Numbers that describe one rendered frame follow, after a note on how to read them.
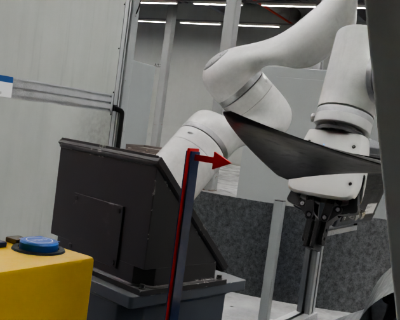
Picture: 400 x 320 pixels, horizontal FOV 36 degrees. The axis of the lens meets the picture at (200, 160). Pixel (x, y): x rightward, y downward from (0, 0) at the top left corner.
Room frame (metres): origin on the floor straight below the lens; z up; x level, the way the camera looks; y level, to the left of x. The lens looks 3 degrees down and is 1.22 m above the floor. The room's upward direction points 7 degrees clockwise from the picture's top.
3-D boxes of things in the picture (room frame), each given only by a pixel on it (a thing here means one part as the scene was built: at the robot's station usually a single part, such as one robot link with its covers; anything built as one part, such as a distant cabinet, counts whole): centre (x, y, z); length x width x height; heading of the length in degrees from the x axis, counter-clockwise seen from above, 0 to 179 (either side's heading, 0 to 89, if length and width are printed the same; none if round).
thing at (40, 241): (0.64, 0.16, 1.08); 0.04 x 0.04 x 0.02
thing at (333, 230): (1.38, -0.32, 1.04); 0.24 x 0.03 x 0.03; 147
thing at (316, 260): (1.29, -0.27, 0.96); 0.03 x 0.03 x 0.20; 57
